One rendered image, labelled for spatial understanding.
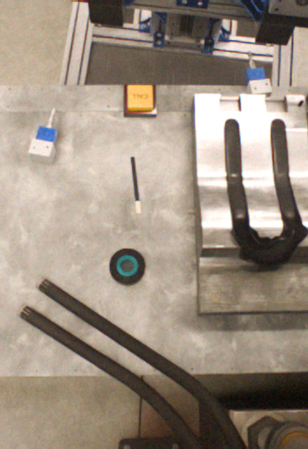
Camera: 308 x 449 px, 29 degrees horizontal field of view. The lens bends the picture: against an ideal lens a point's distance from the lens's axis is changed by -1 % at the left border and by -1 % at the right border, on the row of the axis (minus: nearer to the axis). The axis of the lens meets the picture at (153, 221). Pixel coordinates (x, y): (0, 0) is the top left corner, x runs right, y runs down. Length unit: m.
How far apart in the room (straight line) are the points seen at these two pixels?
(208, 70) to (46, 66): 0.67
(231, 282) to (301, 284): 0.16
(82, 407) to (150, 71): 1.21
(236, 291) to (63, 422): 1.03
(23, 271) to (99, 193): 0.25
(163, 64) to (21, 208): 1.00
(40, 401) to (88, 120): 1.07
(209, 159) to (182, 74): 0.89
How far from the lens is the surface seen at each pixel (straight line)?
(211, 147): 1.36
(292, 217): 1.31
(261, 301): 1.31
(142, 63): 2.22
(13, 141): 1.47
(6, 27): 2.59
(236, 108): 1.43
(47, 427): 2.16
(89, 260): 1.36
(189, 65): 2.23
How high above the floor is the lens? 2.13
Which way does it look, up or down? 75 degrees down
